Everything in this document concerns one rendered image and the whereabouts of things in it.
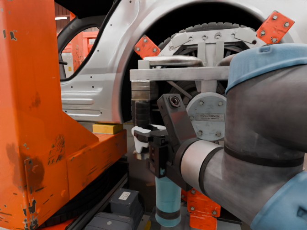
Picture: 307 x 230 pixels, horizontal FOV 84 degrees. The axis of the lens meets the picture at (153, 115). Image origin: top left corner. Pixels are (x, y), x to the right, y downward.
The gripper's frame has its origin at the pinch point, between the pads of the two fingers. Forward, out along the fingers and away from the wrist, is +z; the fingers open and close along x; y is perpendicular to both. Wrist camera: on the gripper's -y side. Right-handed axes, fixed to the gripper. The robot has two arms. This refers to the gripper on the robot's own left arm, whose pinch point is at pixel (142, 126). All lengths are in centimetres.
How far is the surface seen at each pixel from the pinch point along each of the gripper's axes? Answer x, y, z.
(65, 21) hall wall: 68, -418, 1172
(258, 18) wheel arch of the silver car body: 56, -39, 4
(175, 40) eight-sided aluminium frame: 18.2, -26.5, 10.4
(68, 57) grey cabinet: 23, -101, 511
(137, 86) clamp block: -1.5, -10.4, -0.6
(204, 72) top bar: 11.8, -13.6, -9.7
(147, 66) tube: 1.8, -15.5, 0.5
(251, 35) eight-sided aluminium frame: 34.8, -26.3, -6.3
